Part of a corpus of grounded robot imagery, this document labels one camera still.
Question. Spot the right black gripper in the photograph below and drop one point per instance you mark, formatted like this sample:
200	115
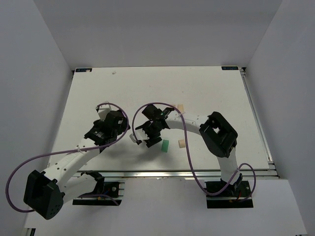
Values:
152	132

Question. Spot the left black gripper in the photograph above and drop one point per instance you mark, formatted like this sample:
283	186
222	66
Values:
118	118

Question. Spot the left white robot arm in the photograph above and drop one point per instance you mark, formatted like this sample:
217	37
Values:
47	191

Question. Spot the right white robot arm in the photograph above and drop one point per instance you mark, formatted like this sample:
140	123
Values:
218	135

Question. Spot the green block lower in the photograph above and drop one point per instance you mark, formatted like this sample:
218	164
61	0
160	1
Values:
165	146

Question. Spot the small light wood block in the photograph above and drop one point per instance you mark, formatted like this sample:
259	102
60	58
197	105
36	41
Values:
182	143

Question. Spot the left blue corner label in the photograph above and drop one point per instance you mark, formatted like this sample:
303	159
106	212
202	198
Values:
83	70

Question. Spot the blue corner label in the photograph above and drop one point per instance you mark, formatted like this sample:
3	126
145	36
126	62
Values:
83	70
229	68

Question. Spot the right blue corner label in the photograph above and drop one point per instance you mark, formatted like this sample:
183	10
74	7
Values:
229	68

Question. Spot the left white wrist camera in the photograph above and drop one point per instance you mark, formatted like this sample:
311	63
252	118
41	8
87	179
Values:
103	109

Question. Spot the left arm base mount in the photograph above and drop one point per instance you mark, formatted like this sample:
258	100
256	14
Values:
106	193

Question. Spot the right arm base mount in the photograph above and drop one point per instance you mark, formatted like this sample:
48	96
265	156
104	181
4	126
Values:
230	200

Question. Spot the aluminium frame rail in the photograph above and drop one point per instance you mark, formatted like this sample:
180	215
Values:
257	120

